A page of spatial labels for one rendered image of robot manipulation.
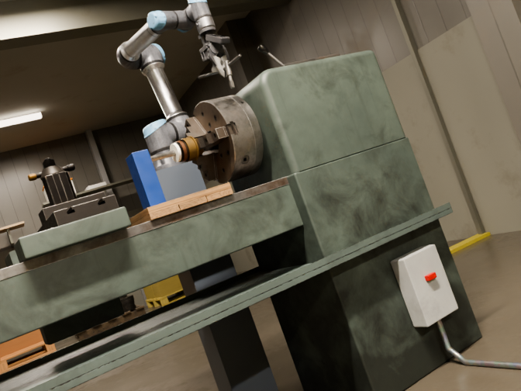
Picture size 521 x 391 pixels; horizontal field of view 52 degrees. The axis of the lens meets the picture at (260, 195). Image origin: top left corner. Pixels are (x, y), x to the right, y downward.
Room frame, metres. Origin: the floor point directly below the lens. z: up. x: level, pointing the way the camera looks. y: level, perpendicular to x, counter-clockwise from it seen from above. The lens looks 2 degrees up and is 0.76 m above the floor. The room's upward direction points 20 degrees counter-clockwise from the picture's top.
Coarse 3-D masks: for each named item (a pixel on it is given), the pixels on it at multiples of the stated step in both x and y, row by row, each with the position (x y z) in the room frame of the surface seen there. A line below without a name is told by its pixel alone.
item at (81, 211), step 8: (96, 200) 1.55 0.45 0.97; (104, 200) 1.57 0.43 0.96; (112, 200) 1.58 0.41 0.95; (72, 208) 1.52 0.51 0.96; (80, 208) 1.53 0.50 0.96; (88, 208) 1.54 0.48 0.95; (96, 208) 1.55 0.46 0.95; (104, 208) 1.56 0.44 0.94; (112, 208) 1.57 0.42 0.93; (56, 216) 1.49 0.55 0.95; (64, 216) 1.50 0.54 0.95; (72, 216) 1.51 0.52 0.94; (80, 216) 1.52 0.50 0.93; (88, 216) 1.53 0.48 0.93; (48, 224) 1.60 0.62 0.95; (56, 224) 1.50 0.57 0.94
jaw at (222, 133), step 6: (228, 126) 1.87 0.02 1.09; (234, 126) 1.88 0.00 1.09; (216, 132) 1.86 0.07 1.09; (222, 132) 1.87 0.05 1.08; (228, 132) 1.88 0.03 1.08; (234, 132) 1.88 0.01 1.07; (198, 138) 1.91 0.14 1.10; (204, 138) 1.90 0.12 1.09; (210, 138) 1.89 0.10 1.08; (216, 138) 1.87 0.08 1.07; (222, 138) 1.88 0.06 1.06; (198, 144) 1.91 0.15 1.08; (204, 144) 1.91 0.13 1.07; (210, 144) 1.91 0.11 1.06; (216, 144) 1.95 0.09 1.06
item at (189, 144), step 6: (186, 138) 1.93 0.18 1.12; (192, 138) 1.92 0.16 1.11; (180, 144) 1.90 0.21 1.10; (186, 144) 1.91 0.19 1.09; (192, 144) 1.91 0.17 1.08; (186, 150) 1.90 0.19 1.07; (192, 150) 1.91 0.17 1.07; (198, 150) 1.92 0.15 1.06; (186, 156) 1.91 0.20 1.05; (192, 156) 1.92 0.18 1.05; (198, 156) 1.93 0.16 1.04
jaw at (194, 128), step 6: (186, 120) 2.02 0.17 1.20; (192, 120) 2.03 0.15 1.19; (186, 126) 2.04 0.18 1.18; (192, 126) 2.00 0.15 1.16; (198, 126) 2.01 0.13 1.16; (186, 132) 2.01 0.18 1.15; (192, 132) 1.98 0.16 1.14; (198, 132) 1.99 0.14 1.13; (204, 132) 2.00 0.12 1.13; (210, 132) 2.01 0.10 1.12
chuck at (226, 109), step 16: (208, 112) 1.95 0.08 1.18; (224, 112) 1.88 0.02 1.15; (240, 112) 1.91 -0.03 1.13; (208, 128) 1.99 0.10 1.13; (240, 128) 1.89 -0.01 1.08; (224, 144) 1.92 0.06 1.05; (240, 144) 1.89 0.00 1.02; (224, 160) 1.96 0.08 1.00; (240, 160) 1.91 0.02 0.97; (224, 176) 1.99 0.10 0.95; (240, 176) 1.99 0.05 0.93
